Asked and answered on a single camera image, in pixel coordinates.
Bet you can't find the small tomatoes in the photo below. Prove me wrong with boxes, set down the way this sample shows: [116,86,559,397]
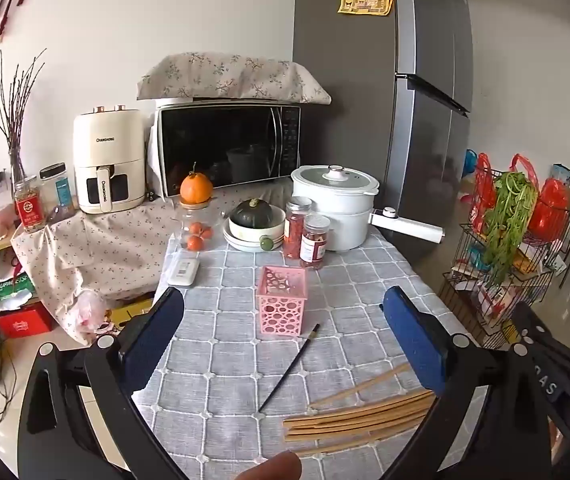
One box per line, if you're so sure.
[180,201,216,252]

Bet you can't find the bare twigs bunch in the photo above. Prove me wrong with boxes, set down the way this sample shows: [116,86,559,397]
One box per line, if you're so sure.
[0,49,48,181]

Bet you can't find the pink perforated utensil basket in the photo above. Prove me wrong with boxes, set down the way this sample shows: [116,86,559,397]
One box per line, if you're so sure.
[257,266,310,337]

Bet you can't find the black wire rack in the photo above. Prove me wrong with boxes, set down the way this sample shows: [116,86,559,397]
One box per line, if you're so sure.
[438,207,570,351]

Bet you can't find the bunch of wooden chopsticks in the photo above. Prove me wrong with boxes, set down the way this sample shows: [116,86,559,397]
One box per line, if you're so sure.
[283,362,438,458]

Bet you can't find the white electric pot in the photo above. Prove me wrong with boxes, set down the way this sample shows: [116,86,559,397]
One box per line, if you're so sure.
[291,164,446,252]

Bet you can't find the red label jar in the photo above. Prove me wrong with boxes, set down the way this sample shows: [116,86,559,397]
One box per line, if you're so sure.
[13,176,46,233]

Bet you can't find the tall jar of red contents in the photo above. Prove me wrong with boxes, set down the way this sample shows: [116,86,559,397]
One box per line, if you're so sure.
[285,196,314,260]

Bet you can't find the green packet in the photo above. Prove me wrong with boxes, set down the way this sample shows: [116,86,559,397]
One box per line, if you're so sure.
[0,274,36,307]

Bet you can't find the grey refrigerator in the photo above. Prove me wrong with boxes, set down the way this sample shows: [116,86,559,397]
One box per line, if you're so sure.
[292,0,473,281]

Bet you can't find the glass vase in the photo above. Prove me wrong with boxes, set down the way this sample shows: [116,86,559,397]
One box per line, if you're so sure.
[9,145,28,184]

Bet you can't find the thin black brush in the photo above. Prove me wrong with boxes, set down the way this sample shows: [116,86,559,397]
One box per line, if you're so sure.
[258,323,321,413]

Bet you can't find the large orange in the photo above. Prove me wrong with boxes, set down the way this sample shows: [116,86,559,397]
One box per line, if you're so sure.
[180,162,214,205]

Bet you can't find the dark green squash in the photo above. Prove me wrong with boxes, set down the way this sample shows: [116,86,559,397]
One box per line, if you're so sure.
[230,198,276,231]

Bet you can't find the white bowl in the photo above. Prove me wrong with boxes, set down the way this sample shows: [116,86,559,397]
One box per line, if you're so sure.
[228,206,286,248]

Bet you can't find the floral microwave cover cloth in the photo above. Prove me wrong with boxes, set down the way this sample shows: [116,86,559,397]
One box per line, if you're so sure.
[136,51,332,107]

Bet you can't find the pink plastic bag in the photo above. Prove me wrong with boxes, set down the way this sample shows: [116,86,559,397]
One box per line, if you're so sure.
[65,289,110,343]

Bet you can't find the grey checked tablecloth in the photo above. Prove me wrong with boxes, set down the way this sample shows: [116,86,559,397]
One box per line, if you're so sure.
[72,180,471,480]

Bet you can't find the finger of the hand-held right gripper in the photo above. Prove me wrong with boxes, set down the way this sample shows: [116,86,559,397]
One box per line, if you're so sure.
[510,302,548,348]

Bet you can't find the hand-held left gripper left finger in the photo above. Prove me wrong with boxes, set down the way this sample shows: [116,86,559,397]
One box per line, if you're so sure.
[17,286,188,480]

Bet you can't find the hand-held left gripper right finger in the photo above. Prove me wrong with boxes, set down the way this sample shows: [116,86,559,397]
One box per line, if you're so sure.
[381,285,553,480]

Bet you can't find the green leafy vegetables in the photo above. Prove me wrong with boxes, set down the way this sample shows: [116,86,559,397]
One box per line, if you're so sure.
[482,171,539,286]

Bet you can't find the red box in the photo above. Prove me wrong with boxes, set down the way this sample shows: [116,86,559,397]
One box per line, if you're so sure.
[0,305,56,340]

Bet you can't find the cream air fryer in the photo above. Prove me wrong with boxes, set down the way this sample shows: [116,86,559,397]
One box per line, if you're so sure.
[73,105,147,215]

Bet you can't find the black microwave oven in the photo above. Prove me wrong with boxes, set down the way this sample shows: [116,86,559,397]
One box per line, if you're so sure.
[147,101,302,200]

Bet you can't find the blue label jar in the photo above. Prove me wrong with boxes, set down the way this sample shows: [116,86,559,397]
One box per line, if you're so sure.
[40,162,76,222]

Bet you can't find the white flat plastic device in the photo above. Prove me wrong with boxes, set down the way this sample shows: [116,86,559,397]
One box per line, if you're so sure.
[167,256,201,287]

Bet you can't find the person's left hand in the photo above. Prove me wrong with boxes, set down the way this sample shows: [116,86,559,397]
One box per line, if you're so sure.
[255,452,302,480]

